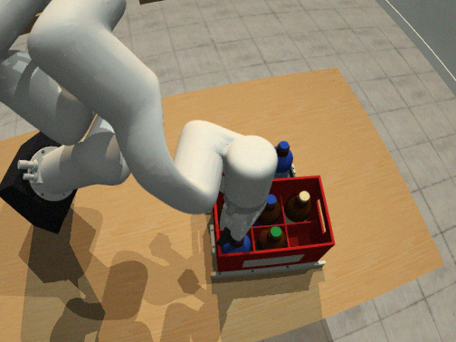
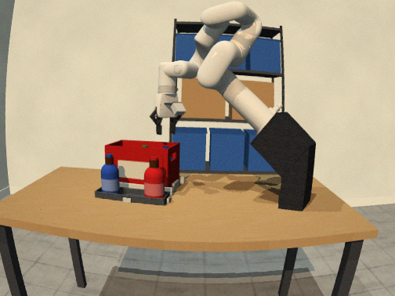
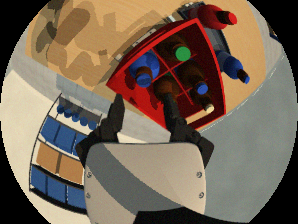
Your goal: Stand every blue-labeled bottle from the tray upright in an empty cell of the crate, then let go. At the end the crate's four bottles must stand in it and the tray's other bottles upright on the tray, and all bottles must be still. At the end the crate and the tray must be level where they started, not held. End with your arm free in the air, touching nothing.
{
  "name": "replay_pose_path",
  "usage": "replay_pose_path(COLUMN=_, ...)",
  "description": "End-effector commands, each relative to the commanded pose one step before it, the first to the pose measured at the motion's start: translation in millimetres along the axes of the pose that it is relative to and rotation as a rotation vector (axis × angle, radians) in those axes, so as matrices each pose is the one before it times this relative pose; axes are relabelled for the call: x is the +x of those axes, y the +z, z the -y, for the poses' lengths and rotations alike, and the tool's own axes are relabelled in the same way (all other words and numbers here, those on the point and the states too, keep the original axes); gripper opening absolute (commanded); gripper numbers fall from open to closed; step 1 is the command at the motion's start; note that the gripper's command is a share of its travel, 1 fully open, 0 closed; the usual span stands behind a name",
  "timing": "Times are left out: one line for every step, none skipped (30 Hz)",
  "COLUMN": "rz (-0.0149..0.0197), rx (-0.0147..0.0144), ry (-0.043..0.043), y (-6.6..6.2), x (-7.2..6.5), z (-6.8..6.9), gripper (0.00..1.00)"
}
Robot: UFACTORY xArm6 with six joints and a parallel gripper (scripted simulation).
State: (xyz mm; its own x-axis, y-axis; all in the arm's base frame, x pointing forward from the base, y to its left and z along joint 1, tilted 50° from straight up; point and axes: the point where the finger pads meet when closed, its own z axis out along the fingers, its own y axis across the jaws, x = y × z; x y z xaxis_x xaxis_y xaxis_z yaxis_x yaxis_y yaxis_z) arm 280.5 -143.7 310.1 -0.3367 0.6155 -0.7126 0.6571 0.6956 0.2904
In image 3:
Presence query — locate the brown bottle with cream cap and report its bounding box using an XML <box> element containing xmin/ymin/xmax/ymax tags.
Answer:
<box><xmin>188</xmin><ymin>86</ymin><xmax>214</xmax><ymax>113</ymax></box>

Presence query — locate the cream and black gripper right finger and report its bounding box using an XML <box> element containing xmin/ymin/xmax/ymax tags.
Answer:
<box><xmin>163</xmin><ymin>93</ymin><xmax>214</xmax><ymax>169</ymax></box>

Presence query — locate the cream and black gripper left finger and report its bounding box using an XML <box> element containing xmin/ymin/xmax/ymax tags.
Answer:
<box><xmin>75</xmin><ymin>94</ymin><xmax>125</xmax><ymax>168</ymax></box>

